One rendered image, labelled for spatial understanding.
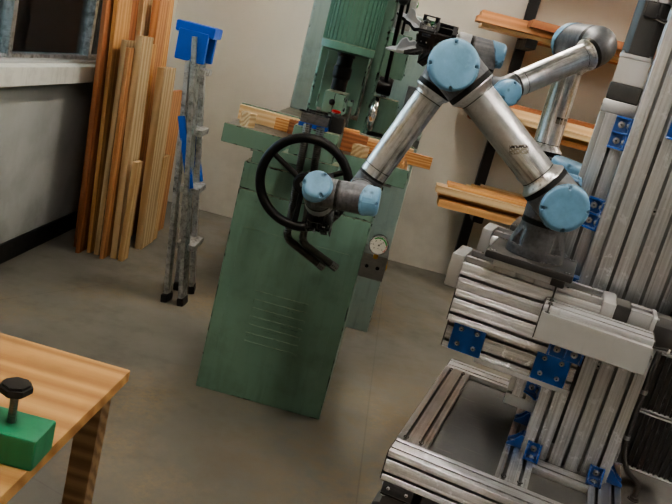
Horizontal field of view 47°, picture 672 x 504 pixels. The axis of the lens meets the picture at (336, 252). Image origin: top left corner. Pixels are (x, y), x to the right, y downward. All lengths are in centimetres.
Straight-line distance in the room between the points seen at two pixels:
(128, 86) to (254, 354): 155
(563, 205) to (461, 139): 302
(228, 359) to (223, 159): 252
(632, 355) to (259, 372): 126
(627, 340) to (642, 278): 33
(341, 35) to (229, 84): 251
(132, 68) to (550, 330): 237
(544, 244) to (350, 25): 95
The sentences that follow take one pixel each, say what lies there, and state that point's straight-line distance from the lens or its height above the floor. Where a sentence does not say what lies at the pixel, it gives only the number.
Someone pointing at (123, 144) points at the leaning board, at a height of 55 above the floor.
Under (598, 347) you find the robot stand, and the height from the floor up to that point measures 69.
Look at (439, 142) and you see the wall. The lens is 484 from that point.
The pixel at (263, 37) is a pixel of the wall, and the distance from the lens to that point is 489.
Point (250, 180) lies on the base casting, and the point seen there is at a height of 74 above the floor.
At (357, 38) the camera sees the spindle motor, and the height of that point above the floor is 125.
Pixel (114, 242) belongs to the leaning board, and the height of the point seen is 8.
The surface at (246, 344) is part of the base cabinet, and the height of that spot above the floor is 20.
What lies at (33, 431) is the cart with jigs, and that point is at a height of 58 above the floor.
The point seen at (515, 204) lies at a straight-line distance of 448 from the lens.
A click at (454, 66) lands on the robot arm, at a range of 181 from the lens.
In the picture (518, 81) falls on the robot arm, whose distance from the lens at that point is 232.
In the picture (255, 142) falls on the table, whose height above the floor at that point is 86.
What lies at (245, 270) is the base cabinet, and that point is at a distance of 253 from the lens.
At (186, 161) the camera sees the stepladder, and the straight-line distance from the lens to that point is 322.
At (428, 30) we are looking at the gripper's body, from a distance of 238.
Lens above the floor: 121
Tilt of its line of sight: 15 degrees down
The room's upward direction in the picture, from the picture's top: 14 degrees clockwise
